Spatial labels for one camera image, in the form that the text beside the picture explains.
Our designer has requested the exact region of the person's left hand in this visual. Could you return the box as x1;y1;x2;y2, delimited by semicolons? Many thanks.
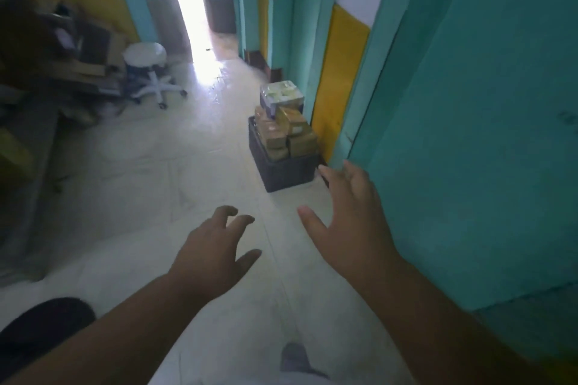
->
167;205;263;304

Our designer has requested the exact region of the person's right hand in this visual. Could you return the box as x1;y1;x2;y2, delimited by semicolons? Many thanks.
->
297;159;405;295

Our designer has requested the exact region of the pile of cardboard parcels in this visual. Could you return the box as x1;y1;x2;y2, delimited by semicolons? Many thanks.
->
253;105;320;162

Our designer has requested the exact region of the large white tape-wrapped box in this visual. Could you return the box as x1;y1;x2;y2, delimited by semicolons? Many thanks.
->
259;80;305;119

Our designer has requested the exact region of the person's right forearm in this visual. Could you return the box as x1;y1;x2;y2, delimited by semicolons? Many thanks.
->
361;258;552;385

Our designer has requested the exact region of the person's left forearm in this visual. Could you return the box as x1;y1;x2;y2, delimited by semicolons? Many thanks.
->
0;271;217;385

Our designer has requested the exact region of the black flat tray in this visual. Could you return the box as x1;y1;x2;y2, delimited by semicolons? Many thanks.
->
247;116;322;194

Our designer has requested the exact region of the black round object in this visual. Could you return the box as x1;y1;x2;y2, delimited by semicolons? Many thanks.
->
0;297;98;382

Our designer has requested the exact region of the white swivel stool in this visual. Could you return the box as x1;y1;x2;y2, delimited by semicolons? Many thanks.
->
122;42;188;110

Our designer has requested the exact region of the grey round bin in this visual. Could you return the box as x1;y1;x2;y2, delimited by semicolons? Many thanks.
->
144;0;194;57

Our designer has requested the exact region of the pile of dark clutter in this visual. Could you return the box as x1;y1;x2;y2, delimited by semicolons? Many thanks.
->
0;0;129;128

